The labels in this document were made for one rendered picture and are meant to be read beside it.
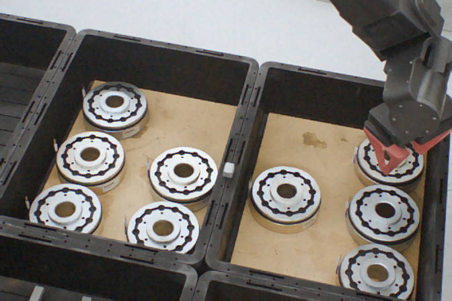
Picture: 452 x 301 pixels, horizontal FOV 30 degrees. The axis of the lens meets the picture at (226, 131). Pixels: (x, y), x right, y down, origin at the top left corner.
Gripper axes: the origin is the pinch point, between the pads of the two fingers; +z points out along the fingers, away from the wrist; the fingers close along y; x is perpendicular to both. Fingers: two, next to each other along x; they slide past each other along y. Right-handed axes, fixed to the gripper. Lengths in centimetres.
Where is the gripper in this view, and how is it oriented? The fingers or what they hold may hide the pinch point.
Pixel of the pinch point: (402, 157)
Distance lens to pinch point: 115.4
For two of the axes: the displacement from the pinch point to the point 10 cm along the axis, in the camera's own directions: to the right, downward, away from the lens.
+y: 8.2, -4.1, 4.0
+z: -0.3, 6.8, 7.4
